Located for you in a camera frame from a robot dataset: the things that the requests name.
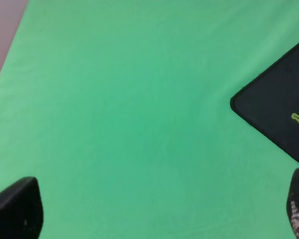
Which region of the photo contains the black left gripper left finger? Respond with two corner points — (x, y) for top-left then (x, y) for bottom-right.
(0, 177), (44, 239)

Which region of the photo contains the green table cloth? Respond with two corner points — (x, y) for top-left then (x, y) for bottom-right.
(0, 0), (299, 239)

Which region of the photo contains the black razer mouse pad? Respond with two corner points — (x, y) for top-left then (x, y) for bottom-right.
(230, 43), (299, 163)

